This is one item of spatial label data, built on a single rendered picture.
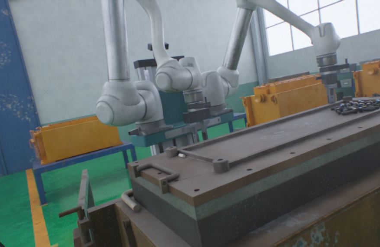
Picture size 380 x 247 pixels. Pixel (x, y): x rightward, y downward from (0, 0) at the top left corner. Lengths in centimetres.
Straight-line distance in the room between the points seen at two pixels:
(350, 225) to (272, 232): 23
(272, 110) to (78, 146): 360
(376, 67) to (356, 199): 624
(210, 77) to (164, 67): 62
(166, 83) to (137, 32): 957
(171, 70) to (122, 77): 28
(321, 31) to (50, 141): 500
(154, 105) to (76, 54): 854
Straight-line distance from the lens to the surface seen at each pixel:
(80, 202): 121
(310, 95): 497
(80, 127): 581
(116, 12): 134
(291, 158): 78
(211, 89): 173
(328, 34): 160
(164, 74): 113
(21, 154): 959
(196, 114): 132
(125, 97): 130
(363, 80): 718
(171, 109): 172
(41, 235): 447
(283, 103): 449
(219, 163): 72
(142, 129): 149
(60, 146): 580
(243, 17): 189
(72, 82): 976
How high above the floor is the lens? 159
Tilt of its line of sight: 7 degrees down
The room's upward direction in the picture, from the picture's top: 10 degrees counter-clockwise
